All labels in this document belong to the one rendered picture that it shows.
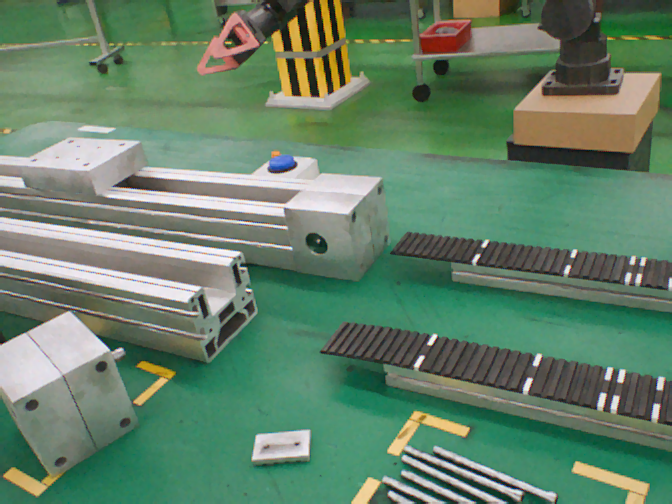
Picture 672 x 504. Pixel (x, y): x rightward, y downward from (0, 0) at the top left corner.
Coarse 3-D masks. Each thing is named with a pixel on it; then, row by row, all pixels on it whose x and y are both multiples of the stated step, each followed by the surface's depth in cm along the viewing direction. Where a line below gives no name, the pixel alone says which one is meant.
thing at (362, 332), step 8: (360, 328) 68; (368, 328) 68; (352, 336) 68; (360, 336) 67; (368, 336) 67; (344, 344) 67; (352, 344) 67; (360, 344) 66; (344, 352) 66; (352, 352) 65
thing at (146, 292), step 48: (0, 240) 94; (48, 240) 88; (96, 240) 84; (144, 240) 82; (0, 288) 86; (48, 288) 80; (96, 288) 75; (144, 288) 72; (192, 288) 70; (240, 288) 76; (144, 336) 76; (192, 336) 72
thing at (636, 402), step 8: (632, 376) 56; (640, 376) 57; (648, 376) 56; (632, 384) 56; (640, 384) 56; (648, 384) 55; (632, 392) 55; (640, 392) 55; (648, 392) 55; (624, 400) 55; (632, 400) 54; (640, 400) 54; (648, 400) 54; (624, 408) 54; (632, 408) 54; (640, 408) 53; (648, 408) 53; (632, 416) 53; (640, 416) 53
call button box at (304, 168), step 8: (296, 160) 104; (304, 160) 103; (312, 160) 103; (264, 168) 103; (288, 168) 101; (296, 168) 101; (304, 168) 101; (312, 168) 102; (272, 176) 100; (280, 176) 99; (288, 176) 99; (296, 176) 99; (304, 176) 100; (312, 176) 103
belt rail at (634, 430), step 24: (408, 384) 64; (432, 384) 63; (456, 384) 61; (504, 408) 59; (528, 408) 58; (552, 408) 57; (576, 408) 56; (600, 432) 56; (624, 432) 55; (648, 432) 54
